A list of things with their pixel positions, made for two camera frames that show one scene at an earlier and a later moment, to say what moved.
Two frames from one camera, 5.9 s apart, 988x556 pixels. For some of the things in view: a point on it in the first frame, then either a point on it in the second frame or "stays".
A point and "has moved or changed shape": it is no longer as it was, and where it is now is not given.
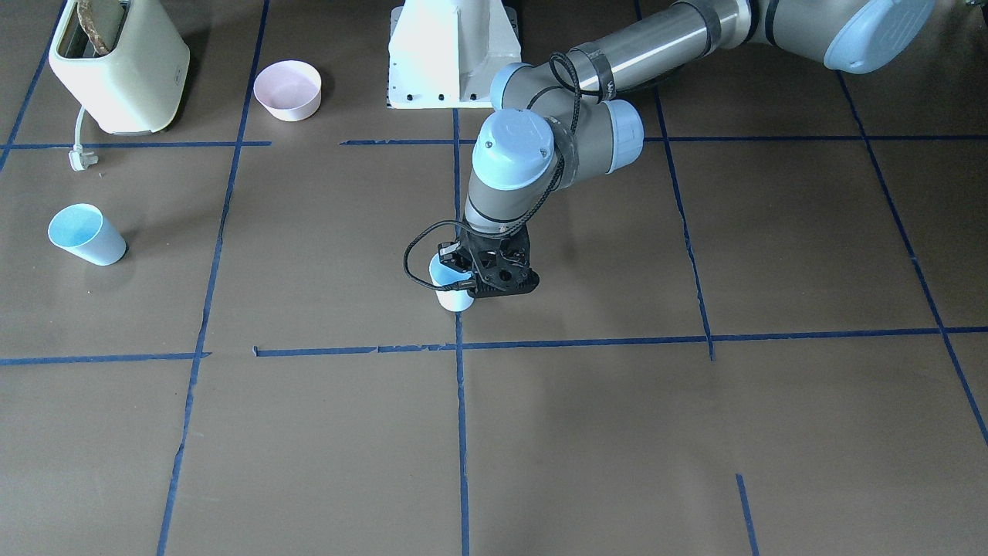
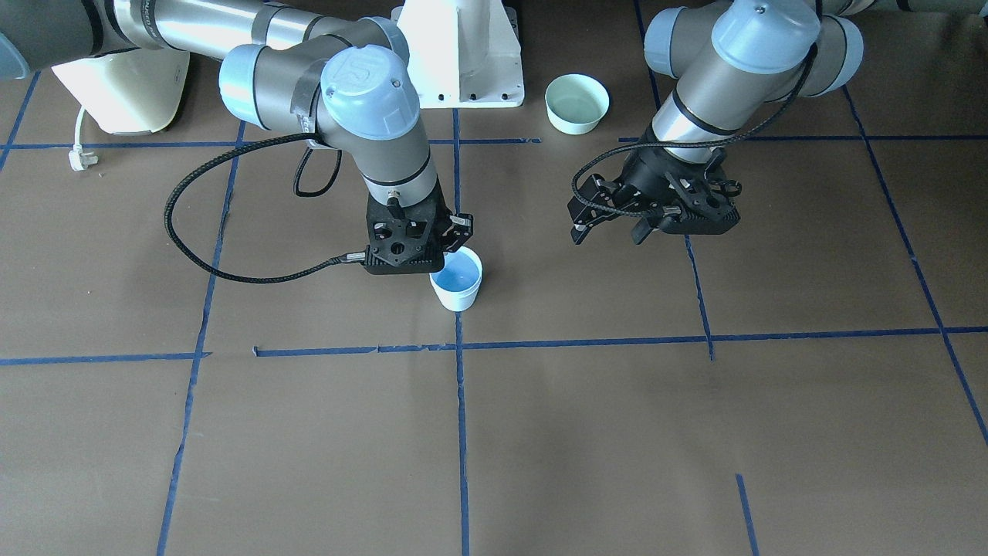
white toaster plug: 80,161 stays
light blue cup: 452,300 stays
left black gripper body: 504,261 to 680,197
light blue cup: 83,230 has moved or changed shape
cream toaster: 134,88 stays
